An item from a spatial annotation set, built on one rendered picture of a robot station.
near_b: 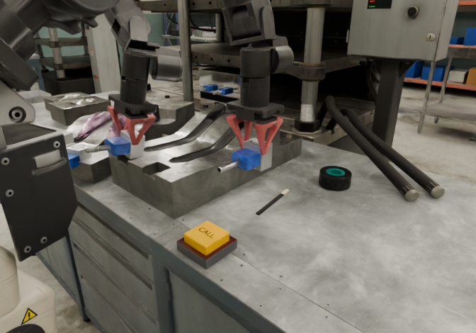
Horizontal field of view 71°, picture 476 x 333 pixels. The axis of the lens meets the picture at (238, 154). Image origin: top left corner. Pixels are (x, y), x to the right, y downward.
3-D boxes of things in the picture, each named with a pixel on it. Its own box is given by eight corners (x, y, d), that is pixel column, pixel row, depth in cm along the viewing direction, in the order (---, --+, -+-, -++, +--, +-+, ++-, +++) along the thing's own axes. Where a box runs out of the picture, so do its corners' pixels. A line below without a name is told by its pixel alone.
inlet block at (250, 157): (229, 186, 63) (229, 160, 61) (210, 178, 66) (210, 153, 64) (271, 166, 72) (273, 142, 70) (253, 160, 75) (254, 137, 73)
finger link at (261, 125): (256, 144, 74) (256, 102, 70) (282, 152, 69) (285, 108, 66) (234, 153, 69) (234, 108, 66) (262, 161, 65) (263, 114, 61)
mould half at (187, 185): (174, 219, 72) (169, 161, 67) (112, 183, 88) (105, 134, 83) (301, 154, 106) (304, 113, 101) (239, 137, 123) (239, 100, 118)
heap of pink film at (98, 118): (113, 146, 97) (110, 120, 94) (69, 137, 104) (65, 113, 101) (168, 122, 118) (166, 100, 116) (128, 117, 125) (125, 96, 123)
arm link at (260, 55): (234, 43, 62) (259, 44, 58) (255, 42, 67) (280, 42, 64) (234, 81, 64) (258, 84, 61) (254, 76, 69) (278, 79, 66)
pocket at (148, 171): (156, 189, 74) (154, 173, 72) (142, 182, 77) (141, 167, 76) (173, 182, 77) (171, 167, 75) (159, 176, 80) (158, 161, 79)
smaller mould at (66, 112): (66, 126, 135) (63, 109, 132) (52, 119, 144) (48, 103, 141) (112, 116, 148) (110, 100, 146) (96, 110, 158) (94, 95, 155)
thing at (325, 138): (312, 152, 128) (314, 134, 126) (129, 100, 209) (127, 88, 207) (392, 110, 186) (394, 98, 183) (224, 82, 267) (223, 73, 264)
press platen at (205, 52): (320, 116, 123) (324, 66, 116) (129, 77, 203) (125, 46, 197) (399, 85, 180) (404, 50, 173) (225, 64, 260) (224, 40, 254)
